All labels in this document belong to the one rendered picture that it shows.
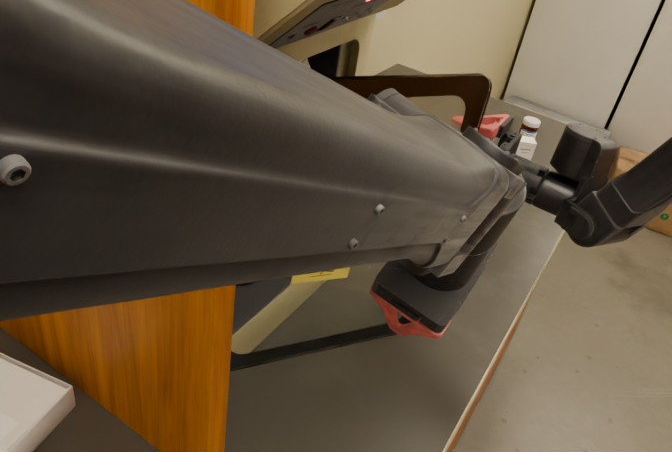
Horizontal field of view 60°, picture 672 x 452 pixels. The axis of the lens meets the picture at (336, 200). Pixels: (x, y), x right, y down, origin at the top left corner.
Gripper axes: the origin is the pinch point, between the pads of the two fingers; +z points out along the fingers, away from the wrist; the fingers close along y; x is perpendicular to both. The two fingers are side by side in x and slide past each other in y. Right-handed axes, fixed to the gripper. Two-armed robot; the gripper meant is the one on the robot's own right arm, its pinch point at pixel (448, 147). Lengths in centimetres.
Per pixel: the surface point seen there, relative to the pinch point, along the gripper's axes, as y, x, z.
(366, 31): 16.7, 10.9, 11.7
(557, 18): -46, -269, 38
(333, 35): 18.1, 19.2, 11.7
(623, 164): -98, -236, -26
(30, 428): -22, 58, 20
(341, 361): -26.2, 24.1, -0.8
